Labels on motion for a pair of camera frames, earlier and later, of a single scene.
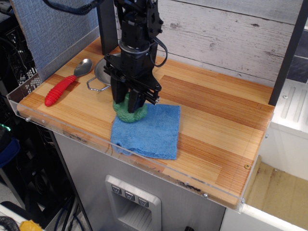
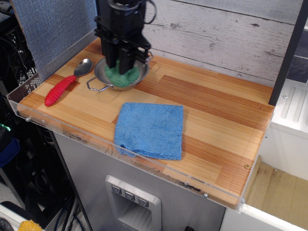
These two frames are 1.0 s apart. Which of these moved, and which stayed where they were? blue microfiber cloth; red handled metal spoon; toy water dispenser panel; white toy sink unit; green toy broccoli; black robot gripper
Moved: green toy broccoli; black robot gripper
Stayed: white toy sink unit; toy water dispenser panel; blue microfiber cloth; red handled metal spoon
